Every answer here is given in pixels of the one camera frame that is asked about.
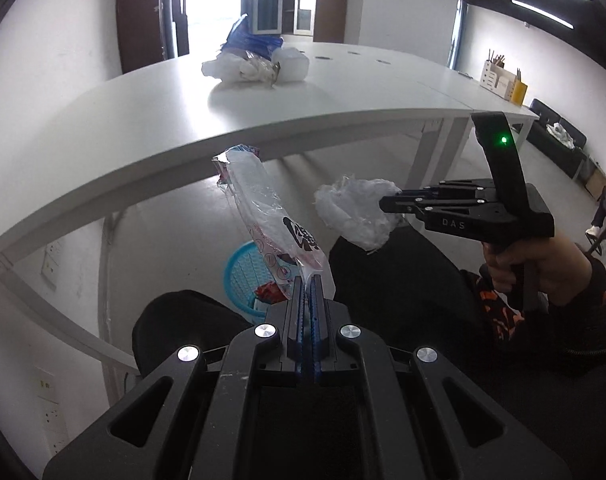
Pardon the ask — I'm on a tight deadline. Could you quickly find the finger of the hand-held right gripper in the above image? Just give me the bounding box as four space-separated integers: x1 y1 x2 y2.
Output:
379 195 504 234
397 178 495 201

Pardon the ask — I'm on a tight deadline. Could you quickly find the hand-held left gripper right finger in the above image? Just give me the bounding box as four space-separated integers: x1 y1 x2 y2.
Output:
310 277 572 480

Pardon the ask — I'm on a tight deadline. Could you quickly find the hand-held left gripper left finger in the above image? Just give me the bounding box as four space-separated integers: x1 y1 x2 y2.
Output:
43 278 312 480

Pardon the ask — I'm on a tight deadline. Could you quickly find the blue perforated plastic basket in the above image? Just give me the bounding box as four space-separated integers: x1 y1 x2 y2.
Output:
223 240 304 327

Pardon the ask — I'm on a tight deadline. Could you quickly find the white plastic bag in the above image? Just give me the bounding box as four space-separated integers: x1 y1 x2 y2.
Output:
201 53 249 82
313 174 402 252

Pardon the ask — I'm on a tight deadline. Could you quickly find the clear plastic snack wrapper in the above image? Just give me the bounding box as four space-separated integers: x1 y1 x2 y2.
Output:
212 144 337 307

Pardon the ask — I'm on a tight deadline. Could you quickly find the white foam box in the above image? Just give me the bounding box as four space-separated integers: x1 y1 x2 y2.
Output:
273 46 311 83

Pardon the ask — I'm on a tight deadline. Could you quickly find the blue printed plastic bag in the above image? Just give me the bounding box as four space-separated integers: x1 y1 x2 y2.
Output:
222 14 285 61

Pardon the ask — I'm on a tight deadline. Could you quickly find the person's right forearm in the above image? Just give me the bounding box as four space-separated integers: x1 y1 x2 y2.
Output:
460 257 606 363

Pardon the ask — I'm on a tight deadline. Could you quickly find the person's right hand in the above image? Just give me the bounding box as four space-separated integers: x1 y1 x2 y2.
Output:
480 236 592 310

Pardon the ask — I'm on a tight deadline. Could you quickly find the red snack wrapper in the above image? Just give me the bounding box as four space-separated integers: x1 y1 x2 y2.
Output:
255 282 285 307

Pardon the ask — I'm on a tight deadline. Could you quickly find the black sofa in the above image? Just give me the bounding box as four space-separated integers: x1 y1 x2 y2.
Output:
525 98 590 182

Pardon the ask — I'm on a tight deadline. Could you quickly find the white cloth pile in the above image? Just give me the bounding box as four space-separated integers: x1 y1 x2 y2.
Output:
547 119 578 150

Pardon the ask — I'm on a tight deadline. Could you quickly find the cardboard box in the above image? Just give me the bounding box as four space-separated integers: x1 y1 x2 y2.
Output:
584 159 606 197

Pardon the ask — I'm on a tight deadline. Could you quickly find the white desk organizer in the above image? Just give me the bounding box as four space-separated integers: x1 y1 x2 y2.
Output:
480 49 514 102

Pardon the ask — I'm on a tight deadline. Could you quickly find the ceiling light bar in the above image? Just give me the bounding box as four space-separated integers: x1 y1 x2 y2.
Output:
511 0 575 30

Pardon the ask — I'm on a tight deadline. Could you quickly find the brown door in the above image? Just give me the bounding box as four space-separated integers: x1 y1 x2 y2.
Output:
313 0 352 44

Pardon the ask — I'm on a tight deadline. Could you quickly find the crumpled brown white wrapper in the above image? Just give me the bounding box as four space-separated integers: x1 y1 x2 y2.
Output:
238 55 282 84

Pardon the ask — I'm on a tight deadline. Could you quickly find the white table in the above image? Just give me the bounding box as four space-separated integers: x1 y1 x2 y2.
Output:
0 40 541 376

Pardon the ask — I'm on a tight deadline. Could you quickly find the glass window panel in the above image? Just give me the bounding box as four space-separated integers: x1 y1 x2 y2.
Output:
253 0 285 34

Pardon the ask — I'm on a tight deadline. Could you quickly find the white wall socket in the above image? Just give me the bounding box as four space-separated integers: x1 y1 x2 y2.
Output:
35 366 60 404

